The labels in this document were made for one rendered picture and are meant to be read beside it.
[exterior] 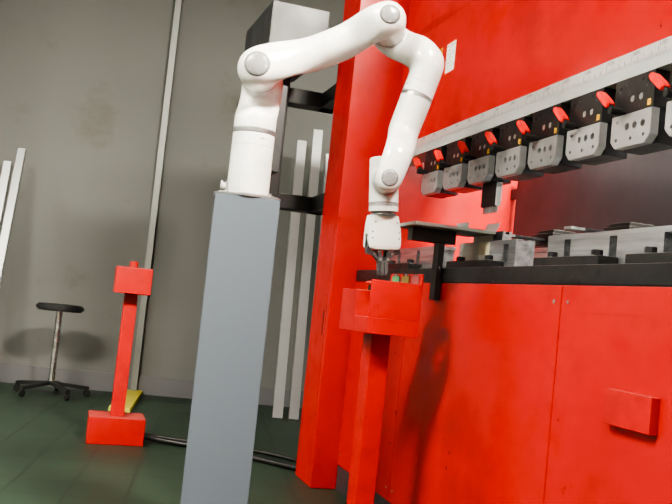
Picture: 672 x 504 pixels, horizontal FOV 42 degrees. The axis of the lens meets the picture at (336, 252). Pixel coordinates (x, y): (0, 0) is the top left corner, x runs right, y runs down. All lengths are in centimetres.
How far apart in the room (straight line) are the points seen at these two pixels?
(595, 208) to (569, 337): 125
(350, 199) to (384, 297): 114
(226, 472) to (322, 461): 115
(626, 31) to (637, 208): 91
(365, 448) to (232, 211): 77
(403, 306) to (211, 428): 62
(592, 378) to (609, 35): 86
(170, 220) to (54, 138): 93
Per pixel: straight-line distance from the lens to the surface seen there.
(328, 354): 349
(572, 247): 228
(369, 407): 251
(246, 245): 239
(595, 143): 223
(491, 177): 275
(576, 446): 198
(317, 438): 352
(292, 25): 374
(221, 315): 239
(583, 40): 240
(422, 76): 251
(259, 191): 245
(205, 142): 604
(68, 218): 605
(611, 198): 314
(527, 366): 218
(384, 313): 243
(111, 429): 410
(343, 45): 252
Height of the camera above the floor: 73
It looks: 3 degrees up
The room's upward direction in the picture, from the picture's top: 6 degrees clockwise
